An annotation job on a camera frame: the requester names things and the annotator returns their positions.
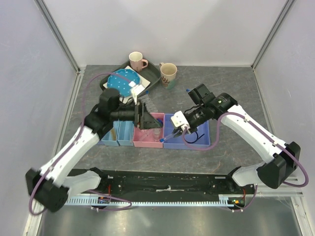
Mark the beige green floral mug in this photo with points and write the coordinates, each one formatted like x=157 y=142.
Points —
x=168 y=74

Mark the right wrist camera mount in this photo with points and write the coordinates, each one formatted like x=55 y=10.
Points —
x=179 y=121

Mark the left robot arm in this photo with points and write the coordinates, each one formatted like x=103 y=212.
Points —
x=51 y=185

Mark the pink bin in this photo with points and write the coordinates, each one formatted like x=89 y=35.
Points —
x=144 y=138

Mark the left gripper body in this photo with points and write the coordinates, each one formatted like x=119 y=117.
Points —
x=138 y=114

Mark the dark grey tray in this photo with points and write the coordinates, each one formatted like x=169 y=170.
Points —
x=151 y=73

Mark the blue polka dot plate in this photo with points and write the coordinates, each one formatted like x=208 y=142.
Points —
x=123 y=80

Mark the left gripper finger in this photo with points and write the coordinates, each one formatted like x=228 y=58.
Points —
x=152 y=125
x=154 y=117

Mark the pink mug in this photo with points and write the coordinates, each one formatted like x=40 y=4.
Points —
x=137 y=62

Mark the white square board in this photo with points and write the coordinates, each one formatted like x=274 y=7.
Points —
x=144 y=82

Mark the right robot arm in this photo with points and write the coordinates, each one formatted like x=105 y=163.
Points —
x=279 y=158

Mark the test tube brush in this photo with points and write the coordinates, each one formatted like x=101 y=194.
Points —
x=113 y=134

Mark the light blue bin right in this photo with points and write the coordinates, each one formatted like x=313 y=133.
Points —
x=125 y=133

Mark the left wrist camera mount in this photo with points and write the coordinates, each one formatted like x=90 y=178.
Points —
x=135 y=90

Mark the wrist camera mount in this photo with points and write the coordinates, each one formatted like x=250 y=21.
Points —
x=179 y=121
x=135 y=90

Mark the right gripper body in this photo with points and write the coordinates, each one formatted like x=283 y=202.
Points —
x=197 y=117

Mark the black wire ring stand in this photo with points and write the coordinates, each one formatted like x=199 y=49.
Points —
x=196 y=139

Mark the small glass beaker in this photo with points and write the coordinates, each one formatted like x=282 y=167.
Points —
x=156 y=134

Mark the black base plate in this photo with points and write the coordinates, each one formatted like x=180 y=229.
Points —
x=168 y=187

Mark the light blue cable duct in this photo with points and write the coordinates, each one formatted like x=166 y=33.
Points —
x=96 y=201

